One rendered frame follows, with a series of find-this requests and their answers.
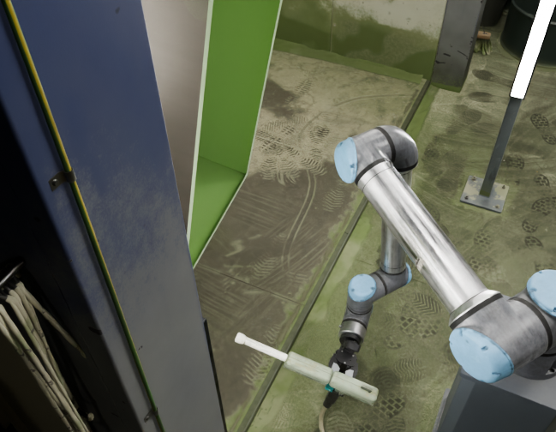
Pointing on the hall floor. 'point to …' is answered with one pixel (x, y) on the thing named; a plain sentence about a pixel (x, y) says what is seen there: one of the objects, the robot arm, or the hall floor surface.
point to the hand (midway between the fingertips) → (337, 387)
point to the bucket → (493, 10)
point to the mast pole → (500, 145)
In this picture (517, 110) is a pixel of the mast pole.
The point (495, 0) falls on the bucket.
